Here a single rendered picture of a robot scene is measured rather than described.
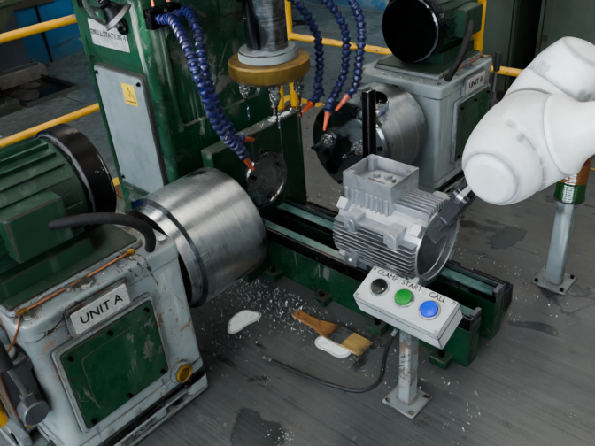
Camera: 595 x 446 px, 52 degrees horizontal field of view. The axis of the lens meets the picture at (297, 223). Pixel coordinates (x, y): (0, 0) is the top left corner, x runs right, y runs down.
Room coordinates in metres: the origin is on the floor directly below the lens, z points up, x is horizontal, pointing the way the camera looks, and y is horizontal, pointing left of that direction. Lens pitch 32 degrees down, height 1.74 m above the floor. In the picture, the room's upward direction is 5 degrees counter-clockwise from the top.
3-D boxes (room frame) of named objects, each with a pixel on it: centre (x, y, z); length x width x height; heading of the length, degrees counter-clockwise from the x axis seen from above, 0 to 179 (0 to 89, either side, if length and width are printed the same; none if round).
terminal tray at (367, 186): (1.12, -0.18, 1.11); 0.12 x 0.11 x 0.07; 45
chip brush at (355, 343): (1.02, -0.05, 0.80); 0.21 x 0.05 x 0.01; 47
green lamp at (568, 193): (1.13, -0.59, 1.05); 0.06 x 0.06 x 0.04
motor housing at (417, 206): (1.09, -0.21, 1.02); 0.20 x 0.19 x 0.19; 45
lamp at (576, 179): (1.13, -0.59, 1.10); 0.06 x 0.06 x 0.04
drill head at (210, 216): (1.05, 0.25, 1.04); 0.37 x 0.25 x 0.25; 135
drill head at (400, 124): (1.53, -0.23, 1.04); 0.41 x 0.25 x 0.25; 135
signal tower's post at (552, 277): (1.13, -0.59, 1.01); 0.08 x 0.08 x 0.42; 45
